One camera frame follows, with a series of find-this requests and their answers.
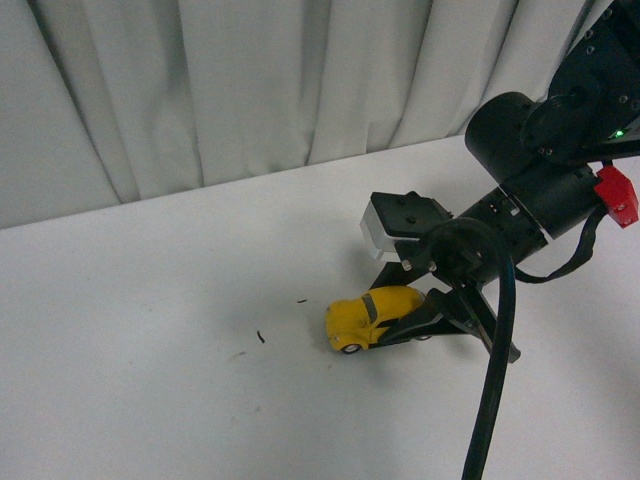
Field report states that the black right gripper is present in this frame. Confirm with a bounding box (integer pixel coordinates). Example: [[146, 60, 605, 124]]
[[370, 189, 547, 353]]

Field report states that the yellow beetle toy car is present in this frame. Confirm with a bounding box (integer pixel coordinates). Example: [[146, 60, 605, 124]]
[[325, 286, 425, 354]]

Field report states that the red connector block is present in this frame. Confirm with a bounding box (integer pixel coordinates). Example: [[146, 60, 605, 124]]
[[594, 165, 639, 228]]

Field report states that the grey-white curtain backdrop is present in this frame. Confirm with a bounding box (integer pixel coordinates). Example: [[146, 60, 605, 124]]
[[1, 1, 605, 227]]

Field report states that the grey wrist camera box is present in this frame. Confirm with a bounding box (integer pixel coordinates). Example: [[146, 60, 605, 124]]
[[360, 191, 452, 262]]

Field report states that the thick black cable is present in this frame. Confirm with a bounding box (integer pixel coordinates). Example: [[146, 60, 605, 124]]
[[428, 218, 518, 480]]

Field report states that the thin black flat cable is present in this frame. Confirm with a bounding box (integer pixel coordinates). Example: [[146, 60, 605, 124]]
[[512, 159, 619, 284]]

